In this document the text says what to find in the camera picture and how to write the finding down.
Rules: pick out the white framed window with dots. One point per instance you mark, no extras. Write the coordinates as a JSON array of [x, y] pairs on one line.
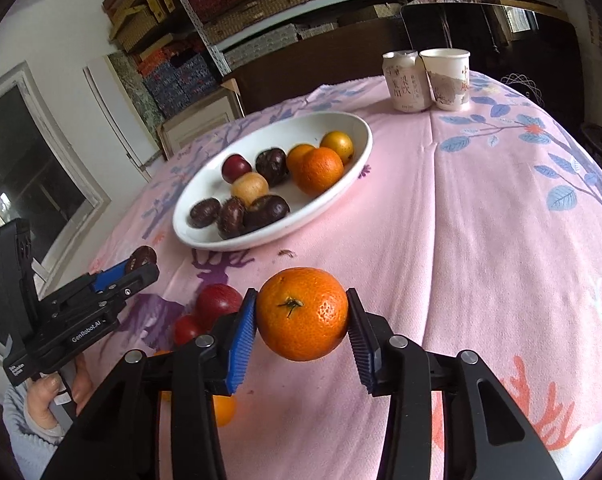
[[21, 160]]

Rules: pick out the white oval plate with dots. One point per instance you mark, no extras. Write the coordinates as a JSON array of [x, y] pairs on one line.
[[281, 132]]

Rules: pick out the pink leaf-print tablecloth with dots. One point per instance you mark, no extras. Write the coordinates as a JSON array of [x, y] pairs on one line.
[[456, 235]]

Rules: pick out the red plum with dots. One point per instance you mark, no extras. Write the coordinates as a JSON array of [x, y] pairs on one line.
[[186, 329], [220, 300], [235, 167]]

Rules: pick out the green marbled panel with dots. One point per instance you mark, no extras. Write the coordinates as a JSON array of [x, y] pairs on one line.
[[131, 90]]

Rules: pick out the person's left hand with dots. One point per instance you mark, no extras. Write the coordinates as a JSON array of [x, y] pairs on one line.
[[43, 387]]

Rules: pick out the wooden picture frame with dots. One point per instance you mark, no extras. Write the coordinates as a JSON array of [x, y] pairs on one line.
[[201, 120]]

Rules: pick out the white printed paper cup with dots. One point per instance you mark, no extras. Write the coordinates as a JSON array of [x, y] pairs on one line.
[[448, 80]]

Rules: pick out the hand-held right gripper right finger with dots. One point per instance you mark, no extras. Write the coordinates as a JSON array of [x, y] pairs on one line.
[[363, 345]]

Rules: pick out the blue floral storage boxes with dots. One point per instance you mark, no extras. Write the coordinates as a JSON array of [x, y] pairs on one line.
[[181, 80]]

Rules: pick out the large orange mandarin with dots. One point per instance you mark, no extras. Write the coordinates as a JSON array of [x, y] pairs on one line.
[[302, 312], [322, 171]]

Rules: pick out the dark purple water chestnut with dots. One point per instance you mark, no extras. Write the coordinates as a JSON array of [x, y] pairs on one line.
[[143, 256], [267, 210], [230, 218], [204, 211], [271, 165]]

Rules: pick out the black chair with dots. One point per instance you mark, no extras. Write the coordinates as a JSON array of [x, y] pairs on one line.
[[481, 30]]

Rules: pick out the pale pink drink can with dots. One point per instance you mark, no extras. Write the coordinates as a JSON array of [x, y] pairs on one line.
[[406, 82]]

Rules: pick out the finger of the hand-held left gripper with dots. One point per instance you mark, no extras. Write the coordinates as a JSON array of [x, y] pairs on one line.
[[108, 274], [141, 277]]

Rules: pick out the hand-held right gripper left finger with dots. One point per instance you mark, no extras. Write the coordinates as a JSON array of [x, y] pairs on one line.
[[241, 340]]

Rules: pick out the white flat panel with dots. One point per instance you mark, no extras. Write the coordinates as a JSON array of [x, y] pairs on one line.
[[113, 105]]

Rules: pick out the dark wooden cabinet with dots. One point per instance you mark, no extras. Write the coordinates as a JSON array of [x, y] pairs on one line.
[[321, 55]]

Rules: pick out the dark round side table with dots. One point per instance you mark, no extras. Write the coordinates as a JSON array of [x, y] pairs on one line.
[[601, 140]]

